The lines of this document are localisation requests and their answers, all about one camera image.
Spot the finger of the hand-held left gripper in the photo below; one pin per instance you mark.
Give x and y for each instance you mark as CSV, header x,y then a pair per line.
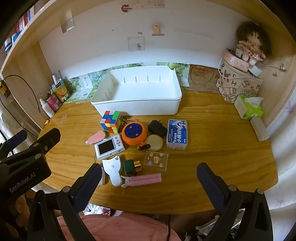
x,y
49,139
16,140

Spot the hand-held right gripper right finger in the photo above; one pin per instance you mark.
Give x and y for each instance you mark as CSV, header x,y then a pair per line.
x,y
211,185

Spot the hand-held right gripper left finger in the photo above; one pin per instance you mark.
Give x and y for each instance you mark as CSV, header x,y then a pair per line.
x,y
86,186

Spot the white plastic handheld device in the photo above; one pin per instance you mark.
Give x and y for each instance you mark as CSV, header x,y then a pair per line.
x,y
112,171

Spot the white handheld game console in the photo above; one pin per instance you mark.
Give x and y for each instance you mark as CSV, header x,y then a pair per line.
x,y
108,147

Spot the pink plastic toy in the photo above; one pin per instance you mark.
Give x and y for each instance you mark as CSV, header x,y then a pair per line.
x,y
96,138

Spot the green bottle with gold cap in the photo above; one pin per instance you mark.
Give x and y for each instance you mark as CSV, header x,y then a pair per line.
x,y
129,168

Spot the pink hair roller clip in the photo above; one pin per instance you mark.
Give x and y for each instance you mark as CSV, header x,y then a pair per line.
x,y
144,179

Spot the clear plastic box with stickers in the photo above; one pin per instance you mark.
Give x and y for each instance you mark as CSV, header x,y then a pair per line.
x,y
156,161

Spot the blue dental floss box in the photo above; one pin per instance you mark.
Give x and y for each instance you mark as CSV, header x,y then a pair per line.
x,y
177,134

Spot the multicoloured puzzle cube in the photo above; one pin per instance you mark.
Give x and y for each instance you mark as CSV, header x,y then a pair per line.
x,y
109,121

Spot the beige round compact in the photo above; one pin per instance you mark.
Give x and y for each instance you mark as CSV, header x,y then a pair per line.
x,y
154,143

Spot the orange round toy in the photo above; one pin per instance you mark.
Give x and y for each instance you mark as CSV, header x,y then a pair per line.
x,y
134,133

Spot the black power adapter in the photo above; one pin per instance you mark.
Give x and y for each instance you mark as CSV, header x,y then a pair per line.
x,y
157,128

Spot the white plastic storage bin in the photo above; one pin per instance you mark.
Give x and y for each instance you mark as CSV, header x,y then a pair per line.
x,y
143,92

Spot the white spray bottle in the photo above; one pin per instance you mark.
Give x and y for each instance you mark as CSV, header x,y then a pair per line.
x,y
47,109

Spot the pink can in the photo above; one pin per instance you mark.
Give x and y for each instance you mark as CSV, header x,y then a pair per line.
x,y
53,103

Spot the pink fleece clothing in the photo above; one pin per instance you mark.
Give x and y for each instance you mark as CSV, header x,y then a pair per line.
x,y
115,227

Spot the yellow tag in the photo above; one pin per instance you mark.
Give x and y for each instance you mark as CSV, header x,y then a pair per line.
x,y
2,87

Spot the white tube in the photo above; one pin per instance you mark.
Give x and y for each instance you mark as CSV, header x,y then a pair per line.
x,y
55,78

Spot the white cardboard box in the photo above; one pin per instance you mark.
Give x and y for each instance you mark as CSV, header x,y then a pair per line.
x,y
83,88

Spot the wooden desk hutch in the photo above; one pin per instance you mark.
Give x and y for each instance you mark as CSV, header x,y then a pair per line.
x,y
23,76

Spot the white rectangular box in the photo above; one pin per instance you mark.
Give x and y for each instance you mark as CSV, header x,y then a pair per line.
x,y
259,129

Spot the green tissue pack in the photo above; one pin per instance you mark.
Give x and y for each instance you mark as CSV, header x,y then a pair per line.
x,y
248,107

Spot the printed fabric storage bag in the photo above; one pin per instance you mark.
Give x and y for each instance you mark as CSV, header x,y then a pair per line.
x,y
238,85

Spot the brown cartoon card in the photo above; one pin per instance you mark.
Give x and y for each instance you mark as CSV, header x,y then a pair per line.
x,y
203,77

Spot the row of books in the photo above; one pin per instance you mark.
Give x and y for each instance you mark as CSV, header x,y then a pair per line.
x,y
19,25

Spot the white charger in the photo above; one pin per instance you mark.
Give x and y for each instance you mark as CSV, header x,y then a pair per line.
x,y
255,71

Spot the doll with brown hair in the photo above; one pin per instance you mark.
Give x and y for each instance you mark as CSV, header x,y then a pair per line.
x,y
251,44

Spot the pale tape strip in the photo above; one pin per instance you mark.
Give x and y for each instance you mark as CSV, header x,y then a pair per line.
x,y
145,4

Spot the green leaf wall strip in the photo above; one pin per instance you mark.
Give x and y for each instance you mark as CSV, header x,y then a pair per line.
x,y
98,77

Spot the pink square wall sticker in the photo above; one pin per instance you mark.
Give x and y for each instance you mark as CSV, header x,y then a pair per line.
x,y
136,43

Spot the small metal wall hook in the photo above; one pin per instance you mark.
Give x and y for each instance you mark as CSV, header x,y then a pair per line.
x,y
283,68

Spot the red wall sticker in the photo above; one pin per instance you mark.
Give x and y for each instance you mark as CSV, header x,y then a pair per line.
x,y
125,7

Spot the yellow bear wall sticker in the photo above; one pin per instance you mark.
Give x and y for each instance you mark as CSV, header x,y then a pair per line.
x,y
157,29

